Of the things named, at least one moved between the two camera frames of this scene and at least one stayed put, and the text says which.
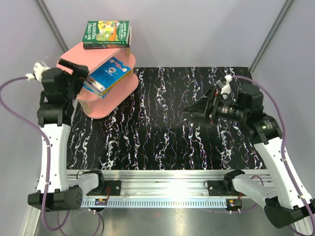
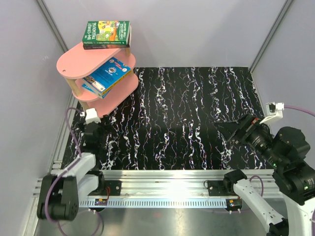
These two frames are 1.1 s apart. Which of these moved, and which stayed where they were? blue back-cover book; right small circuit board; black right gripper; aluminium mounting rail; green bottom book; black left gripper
Moved: black right gripper; black left gripper
Stayed: aluminium mounting rail; blue back-cover book; green bottom book; right small circuit board
